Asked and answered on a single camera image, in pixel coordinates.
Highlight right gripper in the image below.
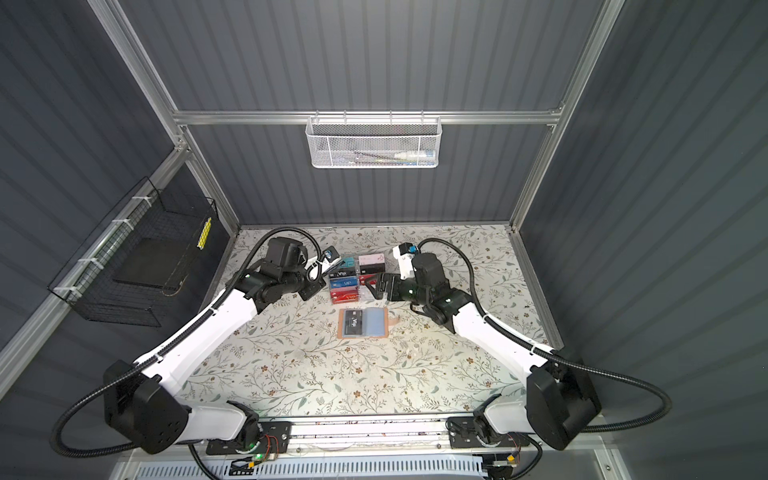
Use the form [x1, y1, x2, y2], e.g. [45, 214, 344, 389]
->
[366, 274, 431, 308]

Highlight clear acrylic card holder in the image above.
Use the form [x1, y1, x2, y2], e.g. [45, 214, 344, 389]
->
[327, 253, 387, 305]

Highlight pink leather card wallet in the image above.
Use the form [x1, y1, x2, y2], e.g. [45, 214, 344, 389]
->
[337, 307, 389, 339]

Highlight black VIP card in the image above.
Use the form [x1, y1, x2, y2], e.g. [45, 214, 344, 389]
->
[342, 309, 365, 338]

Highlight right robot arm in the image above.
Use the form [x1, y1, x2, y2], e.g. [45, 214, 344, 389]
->
[369, 243, 601, 450]

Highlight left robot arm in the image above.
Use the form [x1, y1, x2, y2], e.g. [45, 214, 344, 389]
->
[104, 237, 340, 454]

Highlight red VIP card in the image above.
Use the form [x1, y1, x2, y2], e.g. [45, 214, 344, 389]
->
[358, 273, 381, 287]

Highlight black card right column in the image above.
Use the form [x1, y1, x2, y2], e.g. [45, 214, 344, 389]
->
[360, 263, 386, 275]

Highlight pink VIP card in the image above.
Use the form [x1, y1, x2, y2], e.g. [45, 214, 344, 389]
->
[358, 253, 386, 267]

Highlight blue VIP card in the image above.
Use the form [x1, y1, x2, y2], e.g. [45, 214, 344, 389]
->
[329, 277, 359, 290]

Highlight black VIP card left column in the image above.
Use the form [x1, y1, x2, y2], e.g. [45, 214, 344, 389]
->
[328, 268, 358, 279]

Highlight yellow marker pen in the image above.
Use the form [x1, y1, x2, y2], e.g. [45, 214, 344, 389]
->
[196, 217, 212, 250]

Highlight pens in white basket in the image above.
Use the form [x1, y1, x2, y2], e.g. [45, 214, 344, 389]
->
[354, 150, 438, 167]

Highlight black pad in basket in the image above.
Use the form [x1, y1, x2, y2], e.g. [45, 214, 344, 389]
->
[113, 238, 190, 292]

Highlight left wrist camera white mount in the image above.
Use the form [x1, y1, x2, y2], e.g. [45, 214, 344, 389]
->
[305, 246, 341, 280]

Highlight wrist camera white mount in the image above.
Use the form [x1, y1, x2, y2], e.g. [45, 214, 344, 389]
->
[305, 246, 341, 280]
[392, 242, 418, 280]

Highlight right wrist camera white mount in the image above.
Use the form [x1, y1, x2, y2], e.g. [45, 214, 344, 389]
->
[392, 242, 418, 280]

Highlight white wire mesh basket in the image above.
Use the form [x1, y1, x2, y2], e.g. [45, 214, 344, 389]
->
[305, 117, 443, 169]

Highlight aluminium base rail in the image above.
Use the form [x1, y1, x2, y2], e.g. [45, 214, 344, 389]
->
[128, 413, 607, 463]

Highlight black wire basket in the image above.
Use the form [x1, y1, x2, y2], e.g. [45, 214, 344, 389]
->
[48, 181, 218, 328]

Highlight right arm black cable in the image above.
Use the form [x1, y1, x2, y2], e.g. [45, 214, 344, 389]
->
[416, 237, 673, 434]

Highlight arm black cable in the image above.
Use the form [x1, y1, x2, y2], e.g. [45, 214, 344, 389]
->
[49, 226, 325, 460]
[416, 237, 673, 434]

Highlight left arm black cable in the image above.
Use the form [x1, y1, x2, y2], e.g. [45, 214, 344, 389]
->
[49, 226, 325, 460]

